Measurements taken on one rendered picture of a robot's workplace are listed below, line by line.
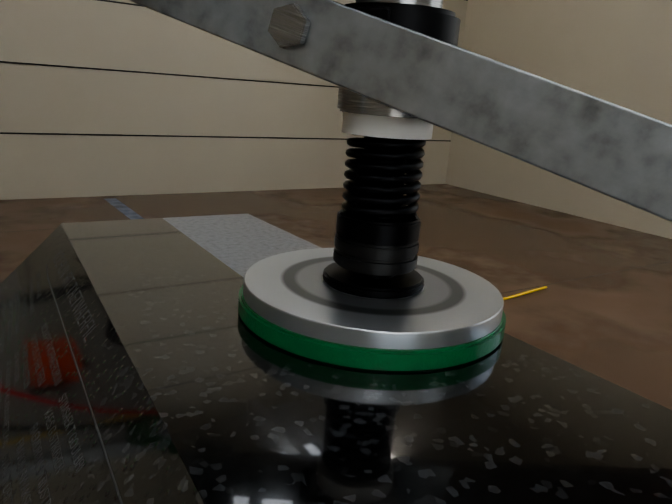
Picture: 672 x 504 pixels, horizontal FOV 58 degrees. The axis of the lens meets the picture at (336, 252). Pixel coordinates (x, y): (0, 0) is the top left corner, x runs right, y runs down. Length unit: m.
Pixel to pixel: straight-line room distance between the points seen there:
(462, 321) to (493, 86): 0.16
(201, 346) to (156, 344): 0.03
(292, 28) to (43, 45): 4.72
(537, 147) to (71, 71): 4.86
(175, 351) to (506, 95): 0.27
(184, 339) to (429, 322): 0.17
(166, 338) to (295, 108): 5.45
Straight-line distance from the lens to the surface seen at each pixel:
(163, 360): 0.42
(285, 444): 0.33
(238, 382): 0.39
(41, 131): 5.14
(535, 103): 0.40
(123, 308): 0.51
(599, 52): 6.05
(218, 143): 5.54
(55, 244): 0.75
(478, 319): 0.45
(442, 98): 0.41
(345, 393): 0.38
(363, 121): 0.45
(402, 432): 0.35
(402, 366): 0.41
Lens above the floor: 1.00
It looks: 15 degrees down
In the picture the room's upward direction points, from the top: 4 degrees clockwise
